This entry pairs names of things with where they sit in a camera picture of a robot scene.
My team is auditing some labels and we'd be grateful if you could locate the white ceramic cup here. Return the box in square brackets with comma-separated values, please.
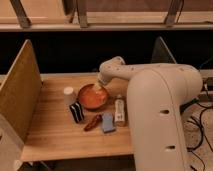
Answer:
[63, 87, 77, 105]

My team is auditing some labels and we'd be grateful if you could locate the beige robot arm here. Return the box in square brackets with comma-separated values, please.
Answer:
[98, 56, 203, 171]

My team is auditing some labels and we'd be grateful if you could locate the black white striped eraser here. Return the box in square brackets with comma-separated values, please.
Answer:
[69, 102, 84, 123]

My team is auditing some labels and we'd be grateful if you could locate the orange bowl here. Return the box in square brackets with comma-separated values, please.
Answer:
[78, 84, 109, 110]

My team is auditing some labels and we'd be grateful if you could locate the white glue bottle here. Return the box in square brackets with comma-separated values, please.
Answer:
[114, 94, 126, 126]

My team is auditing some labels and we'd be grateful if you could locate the red brown chili pepper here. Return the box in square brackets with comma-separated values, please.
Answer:
[84, 114, 102, 131]

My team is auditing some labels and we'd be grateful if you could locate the blue sponge block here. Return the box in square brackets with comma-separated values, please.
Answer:
[102, 113, 116, 133]

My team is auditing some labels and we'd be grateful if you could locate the left wooden side panel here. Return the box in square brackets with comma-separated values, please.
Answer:
[0, 39, 44, 171]

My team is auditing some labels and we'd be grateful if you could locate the wooden shelf frame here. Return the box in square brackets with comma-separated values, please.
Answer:
[0, 0, 213, 32]

